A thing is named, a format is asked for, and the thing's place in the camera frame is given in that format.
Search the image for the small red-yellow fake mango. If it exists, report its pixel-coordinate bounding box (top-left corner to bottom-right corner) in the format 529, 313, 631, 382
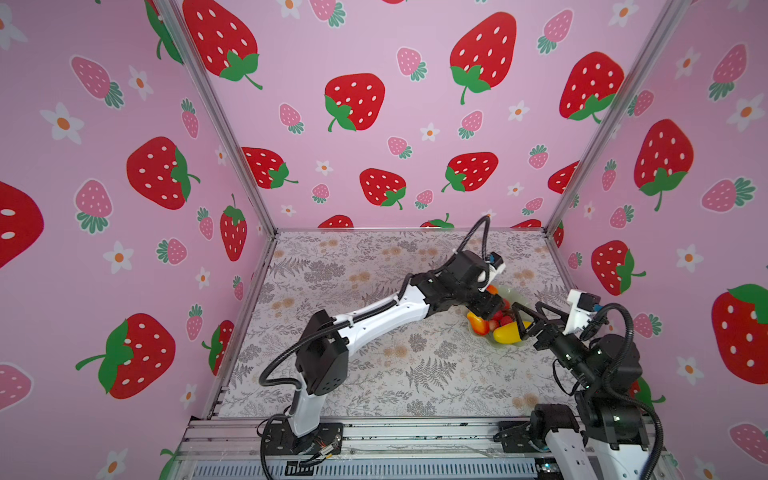
467, 312, 490, 336

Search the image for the long yellow-red fake mango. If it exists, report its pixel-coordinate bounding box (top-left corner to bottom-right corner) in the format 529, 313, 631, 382
493, 323, 522, 345

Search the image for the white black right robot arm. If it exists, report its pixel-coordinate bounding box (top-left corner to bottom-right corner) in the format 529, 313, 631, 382
506, 292, 664, 479

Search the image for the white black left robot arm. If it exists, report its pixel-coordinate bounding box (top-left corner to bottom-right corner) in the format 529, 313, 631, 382
258, 250, 505, 459

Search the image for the red fake lychee bunch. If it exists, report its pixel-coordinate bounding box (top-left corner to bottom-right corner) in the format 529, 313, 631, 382
487, 298, 515, 332

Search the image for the light green fruit bowl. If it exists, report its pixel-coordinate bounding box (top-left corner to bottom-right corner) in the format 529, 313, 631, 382
466, 285, 522, 345

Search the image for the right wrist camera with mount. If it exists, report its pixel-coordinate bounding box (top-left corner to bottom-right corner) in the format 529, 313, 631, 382
563, 289, 601, 335

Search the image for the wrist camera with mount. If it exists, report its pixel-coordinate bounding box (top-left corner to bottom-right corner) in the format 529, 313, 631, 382
563, 289, 601, 335
478, 252, 505, 288

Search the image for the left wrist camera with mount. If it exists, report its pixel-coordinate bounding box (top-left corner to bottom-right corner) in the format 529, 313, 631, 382
478, 252, 505, 288

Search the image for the black corrugated right-arm cable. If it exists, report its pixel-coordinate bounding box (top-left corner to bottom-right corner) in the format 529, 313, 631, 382
590, 302, 664, 480

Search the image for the black corrugated left-arm cable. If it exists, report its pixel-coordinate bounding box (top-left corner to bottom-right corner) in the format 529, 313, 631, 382
455, 214, 493, 259

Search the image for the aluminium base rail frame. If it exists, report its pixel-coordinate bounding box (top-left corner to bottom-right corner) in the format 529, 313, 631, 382
167, 413, 679, 480

